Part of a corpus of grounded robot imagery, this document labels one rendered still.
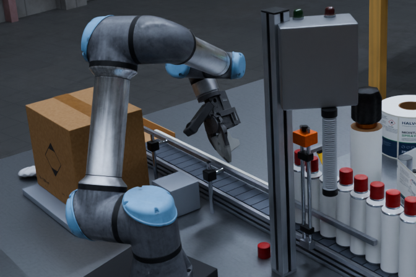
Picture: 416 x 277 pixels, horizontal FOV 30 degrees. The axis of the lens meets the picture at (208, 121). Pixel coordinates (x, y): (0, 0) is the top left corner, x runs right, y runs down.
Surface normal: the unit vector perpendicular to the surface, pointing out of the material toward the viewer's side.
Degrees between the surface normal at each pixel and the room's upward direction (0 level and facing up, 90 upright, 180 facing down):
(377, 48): 90
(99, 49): 63
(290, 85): 90
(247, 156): 0
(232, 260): 0
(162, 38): 72
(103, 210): 44
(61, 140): 90
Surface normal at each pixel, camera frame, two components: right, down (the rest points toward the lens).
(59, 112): -0.07, -0.93
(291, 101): 0.03, 0.36
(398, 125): -0.59, 0.33
